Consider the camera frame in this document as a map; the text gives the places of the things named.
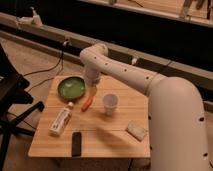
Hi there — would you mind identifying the white wall plug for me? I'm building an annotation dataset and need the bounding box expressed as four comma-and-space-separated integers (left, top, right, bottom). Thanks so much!
131, 58, 138, 65

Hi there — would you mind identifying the black rectangular block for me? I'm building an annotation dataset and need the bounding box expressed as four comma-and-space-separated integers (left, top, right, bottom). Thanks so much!
72, 132, 82, 157

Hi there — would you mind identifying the orange pepper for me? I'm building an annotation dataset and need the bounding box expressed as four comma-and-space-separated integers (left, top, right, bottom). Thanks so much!
81, 96, 93, 112

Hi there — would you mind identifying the beige sponge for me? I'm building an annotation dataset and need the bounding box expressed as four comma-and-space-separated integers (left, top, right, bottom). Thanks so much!
126, 121, 147, 141

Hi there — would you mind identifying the white tube with cap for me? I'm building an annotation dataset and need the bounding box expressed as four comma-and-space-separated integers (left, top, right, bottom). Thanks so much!
49, 102, 74, 136

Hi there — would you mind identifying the light wooden table board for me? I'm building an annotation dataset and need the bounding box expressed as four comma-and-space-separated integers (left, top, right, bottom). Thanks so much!
28, 76, 150, 158

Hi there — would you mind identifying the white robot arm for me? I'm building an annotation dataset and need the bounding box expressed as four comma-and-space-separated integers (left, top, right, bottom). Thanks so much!
80, 43, 211, 171

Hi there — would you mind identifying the black floor cable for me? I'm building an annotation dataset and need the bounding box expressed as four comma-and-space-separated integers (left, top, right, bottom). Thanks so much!
23, 41, 69, 93

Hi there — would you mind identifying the white power strip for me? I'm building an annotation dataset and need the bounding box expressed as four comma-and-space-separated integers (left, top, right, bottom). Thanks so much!
17, 6, 43, 27

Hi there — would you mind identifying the green ceramic bowl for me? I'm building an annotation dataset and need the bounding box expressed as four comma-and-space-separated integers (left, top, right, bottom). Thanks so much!
57, 76, 86, 101

